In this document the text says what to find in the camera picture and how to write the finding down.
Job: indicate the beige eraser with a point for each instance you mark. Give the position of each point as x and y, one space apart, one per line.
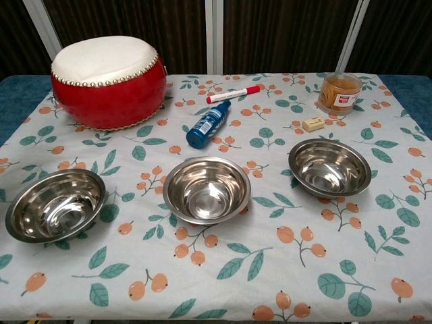
313 124

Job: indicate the steel bowl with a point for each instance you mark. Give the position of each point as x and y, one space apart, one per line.
64 202
329 168
206 192

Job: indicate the blue plastic bottle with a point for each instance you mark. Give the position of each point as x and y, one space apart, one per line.
206 125

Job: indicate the white metal frame post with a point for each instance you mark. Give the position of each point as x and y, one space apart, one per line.
214 33
44 23
352 33

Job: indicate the red and white marker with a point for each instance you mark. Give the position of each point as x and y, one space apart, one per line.
233 94

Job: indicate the dark brown pleated curtain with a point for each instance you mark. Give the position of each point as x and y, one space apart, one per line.
135 20

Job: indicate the clear jar of rubber bands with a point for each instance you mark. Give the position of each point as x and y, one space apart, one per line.
337 96

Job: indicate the fruit and leaf print tablecloth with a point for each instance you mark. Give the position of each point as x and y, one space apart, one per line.
270 256

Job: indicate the red drum white skin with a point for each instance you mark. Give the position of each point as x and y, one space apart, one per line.
111 98

